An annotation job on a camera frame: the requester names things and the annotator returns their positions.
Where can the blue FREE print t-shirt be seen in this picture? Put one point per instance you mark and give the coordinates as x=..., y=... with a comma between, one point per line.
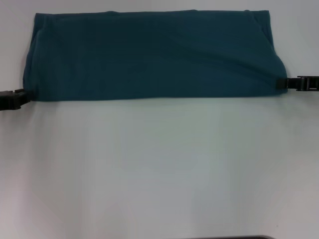
x=149, y=57

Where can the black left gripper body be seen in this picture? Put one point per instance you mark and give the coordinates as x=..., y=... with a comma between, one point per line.
x=7, y=100

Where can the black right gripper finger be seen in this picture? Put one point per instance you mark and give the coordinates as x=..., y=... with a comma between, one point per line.
x=297, y=83

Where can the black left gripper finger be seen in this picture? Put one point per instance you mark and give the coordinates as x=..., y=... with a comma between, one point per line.
x=23, y=97

